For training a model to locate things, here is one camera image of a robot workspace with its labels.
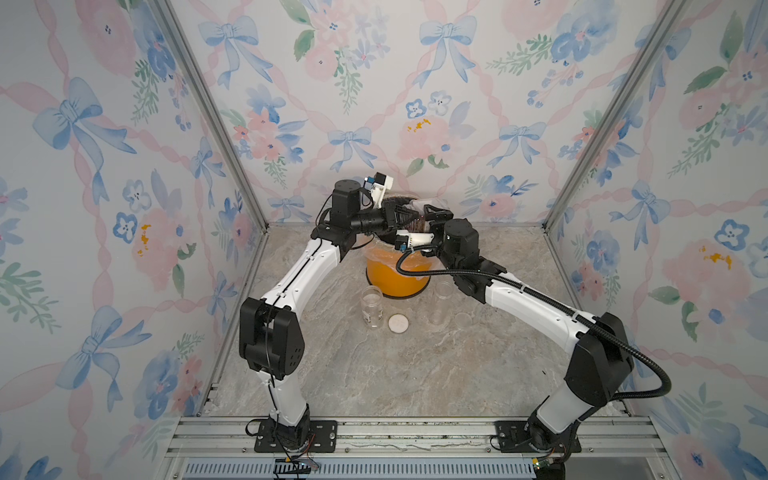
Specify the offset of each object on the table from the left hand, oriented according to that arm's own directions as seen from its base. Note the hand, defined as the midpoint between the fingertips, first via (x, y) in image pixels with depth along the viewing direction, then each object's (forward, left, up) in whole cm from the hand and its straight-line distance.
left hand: (421, 215), depth 74 cm
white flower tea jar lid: (-12, +5, -34) cm, 36 cm away
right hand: (+7, -1, -3) cm, 8 cm away
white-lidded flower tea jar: (-10, +13, -25) cm, 30 cm away
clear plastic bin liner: (-3, +10, -11) cm, 15 cm away
